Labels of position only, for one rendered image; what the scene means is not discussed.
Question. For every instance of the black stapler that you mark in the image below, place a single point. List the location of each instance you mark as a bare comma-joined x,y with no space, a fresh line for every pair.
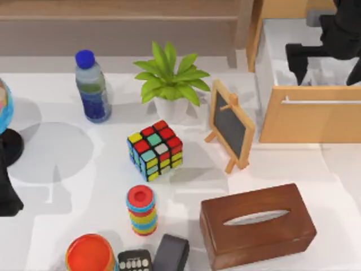
170,254

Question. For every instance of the pale grey rounded box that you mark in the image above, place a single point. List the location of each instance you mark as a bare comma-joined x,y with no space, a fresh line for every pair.
313,18

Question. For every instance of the brown wooden tissue box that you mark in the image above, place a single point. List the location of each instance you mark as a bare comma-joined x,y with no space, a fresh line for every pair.
253,231

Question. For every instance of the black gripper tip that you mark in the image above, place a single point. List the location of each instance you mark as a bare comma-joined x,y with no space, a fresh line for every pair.
7,194

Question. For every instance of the orange cup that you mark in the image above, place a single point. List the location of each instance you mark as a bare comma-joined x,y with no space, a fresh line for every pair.
88,254

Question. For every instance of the green plant in white pot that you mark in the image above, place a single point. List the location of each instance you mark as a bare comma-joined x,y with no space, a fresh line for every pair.
166,82

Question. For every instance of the grey drawer inside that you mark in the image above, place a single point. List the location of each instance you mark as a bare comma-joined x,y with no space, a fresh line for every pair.
275,50

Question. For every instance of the pale wooden drawer front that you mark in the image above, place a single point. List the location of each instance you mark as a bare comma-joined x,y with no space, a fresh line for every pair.
310,124

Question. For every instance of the stack of coloured rings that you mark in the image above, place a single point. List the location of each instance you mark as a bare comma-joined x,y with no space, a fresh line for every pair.
141,214

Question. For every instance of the brown wooden shelf unit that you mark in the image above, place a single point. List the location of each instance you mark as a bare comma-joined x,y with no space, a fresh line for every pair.
112,31

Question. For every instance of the black calculator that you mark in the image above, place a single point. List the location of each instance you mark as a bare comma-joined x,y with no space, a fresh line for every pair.
134,262

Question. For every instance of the blue capped water bottle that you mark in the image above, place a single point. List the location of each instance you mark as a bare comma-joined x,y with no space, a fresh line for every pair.
92,93

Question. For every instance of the blue globe on black stand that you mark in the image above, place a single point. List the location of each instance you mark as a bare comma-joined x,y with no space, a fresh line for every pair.
6,113

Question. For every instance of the wooden cupboard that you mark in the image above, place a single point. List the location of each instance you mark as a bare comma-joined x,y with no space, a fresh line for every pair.
282,8

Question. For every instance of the multicoloured puzzle cube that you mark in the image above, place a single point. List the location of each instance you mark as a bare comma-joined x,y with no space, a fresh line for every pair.
158,152

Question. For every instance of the wooden framed blackboard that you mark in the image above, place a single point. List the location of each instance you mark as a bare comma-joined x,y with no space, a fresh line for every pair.
229,127

